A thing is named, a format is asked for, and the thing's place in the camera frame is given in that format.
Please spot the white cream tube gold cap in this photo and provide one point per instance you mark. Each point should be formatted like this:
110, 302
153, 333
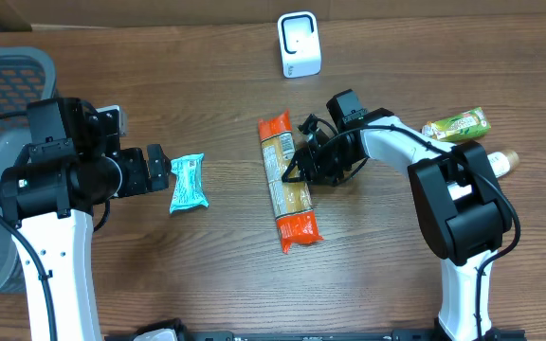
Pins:
502, 163

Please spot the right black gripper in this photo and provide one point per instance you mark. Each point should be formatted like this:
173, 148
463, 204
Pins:
316, 165

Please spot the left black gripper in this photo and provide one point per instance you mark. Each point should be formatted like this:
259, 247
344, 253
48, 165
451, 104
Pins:
161, 166

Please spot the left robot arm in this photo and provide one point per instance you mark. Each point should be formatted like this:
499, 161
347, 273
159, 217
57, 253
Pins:
75, 163

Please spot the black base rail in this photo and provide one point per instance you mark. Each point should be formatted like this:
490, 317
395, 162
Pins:
174, 329

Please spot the teal snack packet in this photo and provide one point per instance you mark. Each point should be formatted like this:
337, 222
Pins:
188, 189

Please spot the orange spaghetti packet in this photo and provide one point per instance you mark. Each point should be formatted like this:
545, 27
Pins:
292, 206

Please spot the white barcode scanner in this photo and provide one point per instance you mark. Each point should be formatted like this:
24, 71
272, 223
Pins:
299, 44

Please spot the green juice carton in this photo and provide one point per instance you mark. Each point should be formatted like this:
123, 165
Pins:
467, 125

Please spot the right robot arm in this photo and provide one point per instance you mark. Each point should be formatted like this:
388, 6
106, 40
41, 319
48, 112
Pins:
460, 208

